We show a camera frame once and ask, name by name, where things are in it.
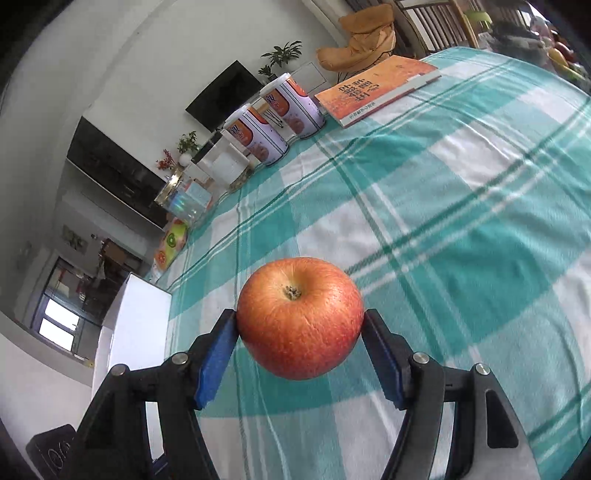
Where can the glass fruit bowl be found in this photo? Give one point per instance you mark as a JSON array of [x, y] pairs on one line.
[[570, 69]]

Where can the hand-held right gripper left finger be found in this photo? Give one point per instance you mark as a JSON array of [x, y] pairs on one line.
[[217, 364]]

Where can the orange book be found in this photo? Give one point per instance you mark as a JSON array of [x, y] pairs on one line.
[[374, 90]]

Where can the black wall panel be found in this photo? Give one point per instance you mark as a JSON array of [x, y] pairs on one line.
[[111, 170]]

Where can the black device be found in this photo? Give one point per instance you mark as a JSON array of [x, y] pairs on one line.
[[51, 450]]

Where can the glass bowl of dark things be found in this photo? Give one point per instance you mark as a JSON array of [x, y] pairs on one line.
[[517, 44]]

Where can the orange lounge chair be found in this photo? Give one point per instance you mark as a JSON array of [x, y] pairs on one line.
[[358, 41]]

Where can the clear plastic container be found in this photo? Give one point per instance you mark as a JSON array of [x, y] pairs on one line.
[[187, 201]]

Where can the lime green stool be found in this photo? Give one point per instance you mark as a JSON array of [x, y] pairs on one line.
[[476, 19]]

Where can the white orange tin can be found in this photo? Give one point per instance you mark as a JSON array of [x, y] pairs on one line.
[[295, 108], [258, 136]]

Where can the white box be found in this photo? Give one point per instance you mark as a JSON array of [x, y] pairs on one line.
[[131, 332]]

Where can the black television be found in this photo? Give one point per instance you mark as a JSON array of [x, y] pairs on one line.
[[224, 94]]

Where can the fruit print packet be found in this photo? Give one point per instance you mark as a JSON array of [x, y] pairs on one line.
[[170, 247]]

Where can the large potted plant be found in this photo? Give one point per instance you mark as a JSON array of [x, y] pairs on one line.
[[281, 55]]

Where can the white television cabinet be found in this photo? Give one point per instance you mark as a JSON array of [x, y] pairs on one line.
[[309, 78]]

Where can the red apple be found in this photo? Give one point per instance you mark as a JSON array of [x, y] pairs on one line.
[[300, 323]]

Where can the clear canister with black lid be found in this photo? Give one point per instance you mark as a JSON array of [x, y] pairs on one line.
[[219, 159]]

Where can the red flower bunch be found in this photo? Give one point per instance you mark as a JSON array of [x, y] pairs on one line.
[[165, 159]]

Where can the wooden slatted chair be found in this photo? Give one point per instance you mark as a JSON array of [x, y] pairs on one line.
[[434, 25]]

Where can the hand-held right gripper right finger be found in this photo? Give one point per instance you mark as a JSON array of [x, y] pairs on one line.
[[383, 364]]

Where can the small potted plant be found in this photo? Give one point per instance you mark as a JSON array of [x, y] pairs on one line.
[[188, 143]]

